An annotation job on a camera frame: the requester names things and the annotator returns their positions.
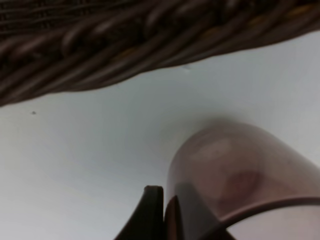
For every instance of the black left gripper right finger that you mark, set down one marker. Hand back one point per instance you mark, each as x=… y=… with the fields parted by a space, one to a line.
x=195 y=221

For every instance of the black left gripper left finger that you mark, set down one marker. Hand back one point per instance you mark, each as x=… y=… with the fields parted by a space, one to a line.
x=147 y=220

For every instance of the translucent purple plastic cup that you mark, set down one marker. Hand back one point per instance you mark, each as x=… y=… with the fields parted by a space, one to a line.
x=258 y=187

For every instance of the dark brown wicker basket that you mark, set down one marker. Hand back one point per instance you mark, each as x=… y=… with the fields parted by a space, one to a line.
x=56 y=46

